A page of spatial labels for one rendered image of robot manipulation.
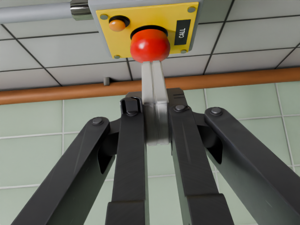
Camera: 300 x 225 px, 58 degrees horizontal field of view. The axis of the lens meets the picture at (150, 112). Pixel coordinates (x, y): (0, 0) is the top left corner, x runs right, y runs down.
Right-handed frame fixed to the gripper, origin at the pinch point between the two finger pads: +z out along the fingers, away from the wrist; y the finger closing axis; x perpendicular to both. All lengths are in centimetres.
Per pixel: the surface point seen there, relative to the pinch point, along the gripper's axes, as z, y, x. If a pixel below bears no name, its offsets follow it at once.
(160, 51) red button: 8.2, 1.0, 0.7
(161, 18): 8.7, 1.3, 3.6
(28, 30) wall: 21.6, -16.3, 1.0
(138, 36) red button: 8.9, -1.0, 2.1
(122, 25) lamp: 8.0, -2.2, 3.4
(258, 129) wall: 28.2, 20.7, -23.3
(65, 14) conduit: 12.6, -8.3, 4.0
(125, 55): 13.4, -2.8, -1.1
